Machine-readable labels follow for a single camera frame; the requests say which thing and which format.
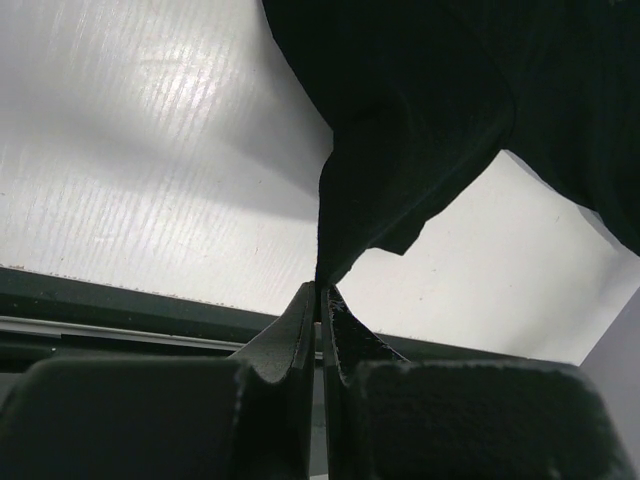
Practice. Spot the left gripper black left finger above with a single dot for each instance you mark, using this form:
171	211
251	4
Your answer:
247	416

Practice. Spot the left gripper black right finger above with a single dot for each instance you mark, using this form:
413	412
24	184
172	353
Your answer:
388	417

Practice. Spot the black graphic t shirt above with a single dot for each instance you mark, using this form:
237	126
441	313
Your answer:
422	95

